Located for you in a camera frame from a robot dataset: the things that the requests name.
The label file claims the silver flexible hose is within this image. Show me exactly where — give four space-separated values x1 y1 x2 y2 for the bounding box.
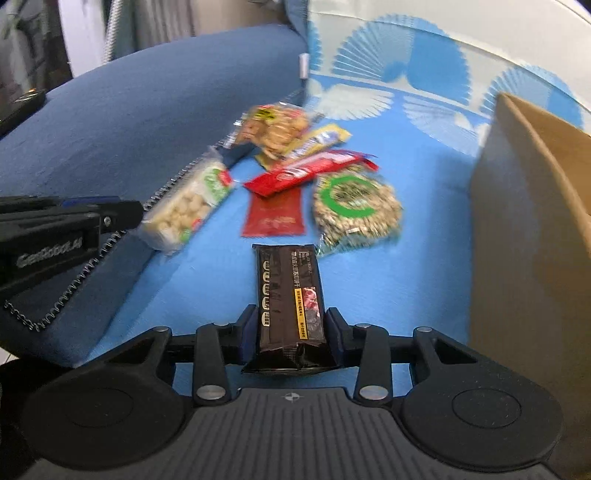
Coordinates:
102 0 126 64

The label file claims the dark red flat packet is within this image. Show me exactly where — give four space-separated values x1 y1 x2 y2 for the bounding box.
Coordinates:
241 188 306 239

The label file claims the blue fan-print blanket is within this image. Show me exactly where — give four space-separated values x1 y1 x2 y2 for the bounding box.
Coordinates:
69 0 591 403

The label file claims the black snack bar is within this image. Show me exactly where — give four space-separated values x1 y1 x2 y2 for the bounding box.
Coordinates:
241 244 340 376

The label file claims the clear yellow cracker packet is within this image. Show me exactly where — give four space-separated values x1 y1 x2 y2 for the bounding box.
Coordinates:
230 104 311 158

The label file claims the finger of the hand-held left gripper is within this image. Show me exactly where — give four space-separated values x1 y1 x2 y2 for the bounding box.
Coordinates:
60 195 145 232

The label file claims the black flat object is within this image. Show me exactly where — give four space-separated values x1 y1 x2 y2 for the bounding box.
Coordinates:
0 90 47 138

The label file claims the green ring seed packet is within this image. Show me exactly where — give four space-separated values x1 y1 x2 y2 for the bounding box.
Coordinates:
311 170 405 257

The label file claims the blue sofa cushion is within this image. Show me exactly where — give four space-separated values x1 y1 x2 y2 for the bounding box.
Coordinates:
0 23 311 370

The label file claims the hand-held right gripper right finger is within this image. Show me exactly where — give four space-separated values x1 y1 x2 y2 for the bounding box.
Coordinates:
324 307 481 406

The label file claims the long red snack packet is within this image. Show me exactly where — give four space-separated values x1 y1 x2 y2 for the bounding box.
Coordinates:
244 150 380 198

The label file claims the yellow candy bar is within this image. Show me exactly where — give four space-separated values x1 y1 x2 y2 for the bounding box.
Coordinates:
255 124 352 170

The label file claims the brown cardboard box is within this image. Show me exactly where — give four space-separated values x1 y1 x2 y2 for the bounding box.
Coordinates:
468 92 591 480

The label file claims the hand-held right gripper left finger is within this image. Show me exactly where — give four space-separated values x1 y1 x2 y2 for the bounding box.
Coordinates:
99 305 258 406

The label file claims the white green peanut packet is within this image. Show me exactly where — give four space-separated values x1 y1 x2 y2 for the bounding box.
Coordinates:
139 157 236 256

